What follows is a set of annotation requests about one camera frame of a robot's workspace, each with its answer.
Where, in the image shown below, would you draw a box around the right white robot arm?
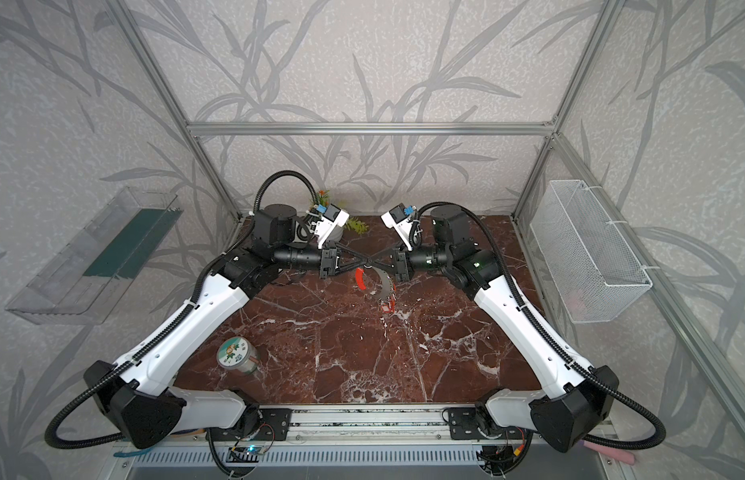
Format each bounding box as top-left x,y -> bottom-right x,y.
381,202 -> 619,453

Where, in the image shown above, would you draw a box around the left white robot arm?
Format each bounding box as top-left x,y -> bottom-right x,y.
82,204 -> 378,449

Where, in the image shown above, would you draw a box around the white flower pot plant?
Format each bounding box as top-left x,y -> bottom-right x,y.
316,190 -> 368,235

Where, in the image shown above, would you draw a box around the left green circuit board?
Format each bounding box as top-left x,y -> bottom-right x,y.
226,445 -> 272,464

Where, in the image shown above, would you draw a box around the purple pink spatula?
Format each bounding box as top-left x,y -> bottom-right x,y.
582,441 -> 636,465

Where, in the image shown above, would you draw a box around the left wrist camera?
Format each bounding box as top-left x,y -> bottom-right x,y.
306,204 -> 350,249

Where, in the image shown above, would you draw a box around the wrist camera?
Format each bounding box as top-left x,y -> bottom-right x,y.
306,204 -> 350,249
381,203 -> 418,251

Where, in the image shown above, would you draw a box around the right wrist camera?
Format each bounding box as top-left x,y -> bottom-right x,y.
381,203 -> 418,251

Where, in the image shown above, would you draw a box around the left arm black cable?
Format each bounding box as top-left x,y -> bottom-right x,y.
44,170 -> 320,450

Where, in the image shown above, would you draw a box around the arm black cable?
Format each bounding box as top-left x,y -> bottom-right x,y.
44,170 -> 320,450
415,201 -> 668,451

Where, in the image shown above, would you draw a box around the aluminium frame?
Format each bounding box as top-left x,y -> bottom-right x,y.
106,1 -> 745,442

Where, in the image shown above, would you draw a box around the white wire mesh basket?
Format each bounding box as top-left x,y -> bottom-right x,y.
531,180 -> 653,324

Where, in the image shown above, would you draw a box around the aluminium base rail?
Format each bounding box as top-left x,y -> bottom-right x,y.
98,404 -> 635,479

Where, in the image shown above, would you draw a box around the right circuit board wires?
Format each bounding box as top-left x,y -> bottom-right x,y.
477,440 -> 530,478

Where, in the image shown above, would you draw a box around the clear plastic wall tray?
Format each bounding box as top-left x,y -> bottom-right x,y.
6,187 -> 184,325

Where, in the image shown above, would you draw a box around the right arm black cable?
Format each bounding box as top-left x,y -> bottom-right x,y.
415,201 -> 668,451

